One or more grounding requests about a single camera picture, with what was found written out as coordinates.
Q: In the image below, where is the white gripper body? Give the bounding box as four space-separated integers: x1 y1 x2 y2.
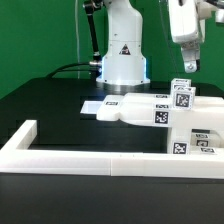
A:
168 0 204 44

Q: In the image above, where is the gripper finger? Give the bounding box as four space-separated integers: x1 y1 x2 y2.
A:
181 42 200 73

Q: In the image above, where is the small tagged white cube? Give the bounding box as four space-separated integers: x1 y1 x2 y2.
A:
172 86 196 110
170 78 191 93

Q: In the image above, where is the white chair back part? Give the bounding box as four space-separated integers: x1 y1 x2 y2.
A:
96 93 224 130

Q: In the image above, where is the white chair seat part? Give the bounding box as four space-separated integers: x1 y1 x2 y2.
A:
167 128 191 154

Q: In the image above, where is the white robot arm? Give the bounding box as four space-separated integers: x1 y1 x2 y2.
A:
96 0 224 86

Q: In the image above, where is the white sheet with tags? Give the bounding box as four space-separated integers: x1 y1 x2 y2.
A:
80 101 102 114

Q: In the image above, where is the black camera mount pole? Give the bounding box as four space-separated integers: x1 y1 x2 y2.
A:
83 0 101 61

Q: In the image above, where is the black cable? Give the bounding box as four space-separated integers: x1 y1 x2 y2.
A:
45 61 101 80

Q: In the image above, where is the white U-shaped border frame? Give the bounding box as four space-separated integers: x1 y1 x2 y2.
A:
0 120 224 179

